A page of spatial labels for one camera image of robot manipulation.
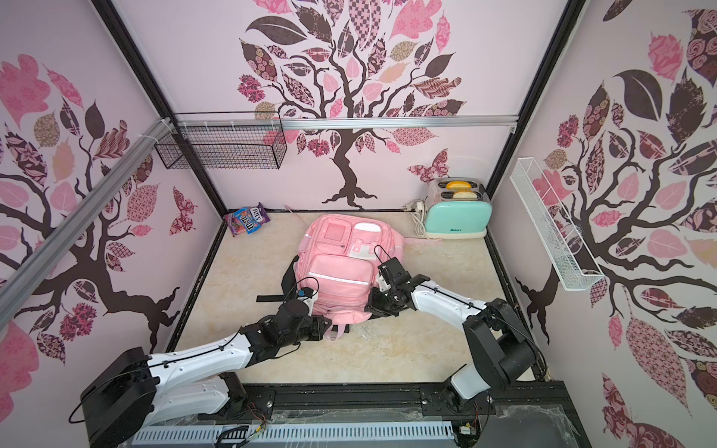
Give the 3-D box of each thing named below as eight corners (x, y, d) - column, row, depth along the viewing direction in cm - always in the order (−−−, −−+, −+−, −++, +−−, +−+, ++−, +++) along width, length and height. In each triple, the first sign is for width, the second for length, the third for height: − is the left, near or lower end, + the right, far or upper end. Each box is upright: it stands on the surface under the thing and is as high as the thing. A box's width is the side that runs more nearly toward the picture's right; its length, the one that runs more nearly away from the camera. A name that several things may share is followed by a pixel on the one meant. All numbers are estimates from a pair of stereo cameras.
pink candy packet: (234, 238, 114) (232, 233, 112) (222, 221, 120) (219, 216, 118) (246, 231, 116) (244, 227, 114) (234, 216, 123) (231, 211, 120)
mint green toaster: (424, 242, 113) (433, 208, 98) (419, 211, 124) (426, 177, 109) (482, 241, 113) (499, 207, 98) (471, 211, 124) (485, 176, 109)
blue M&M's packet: (248, 235, 114) (245, 230, 111) (234, 217, 120) (231, 212, 118) (264, 226, 117) (262, 221, 115) (249, 209, 123) (247, 205, 121)
